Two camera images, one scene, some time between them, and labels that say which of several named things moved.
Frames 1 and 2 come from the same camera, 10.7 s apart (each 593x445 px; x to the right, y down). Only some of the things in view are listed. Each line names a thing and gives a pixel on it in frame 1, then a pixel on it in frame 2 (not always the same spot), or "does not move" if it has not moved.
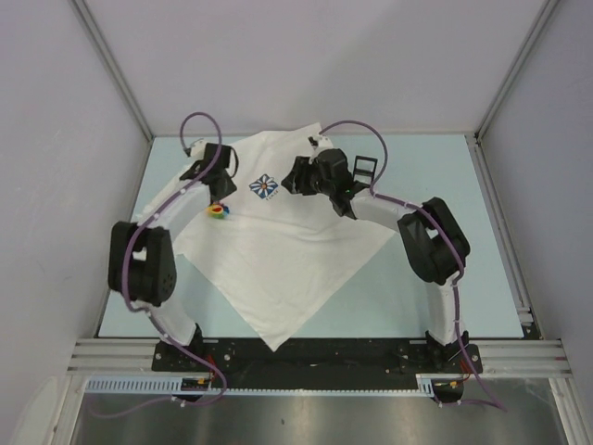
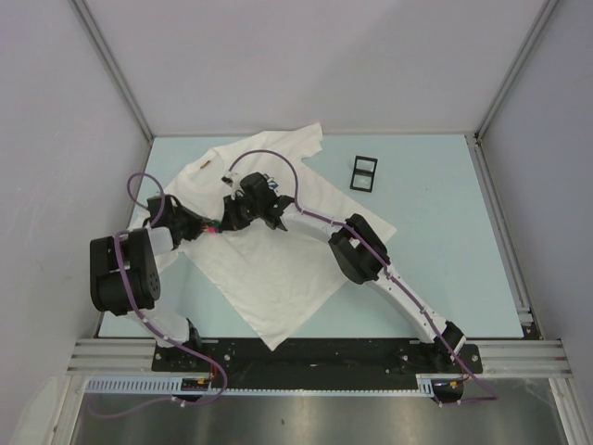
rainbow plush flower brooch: (218, 211) to (213, 227)
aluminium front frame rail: (129, 356) does not move
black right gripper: (297, 176) to (232, 221)
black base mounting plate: (434, 354) does not move
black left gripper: (231, 187) to (196, 222)
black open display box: (364, 169) does not move
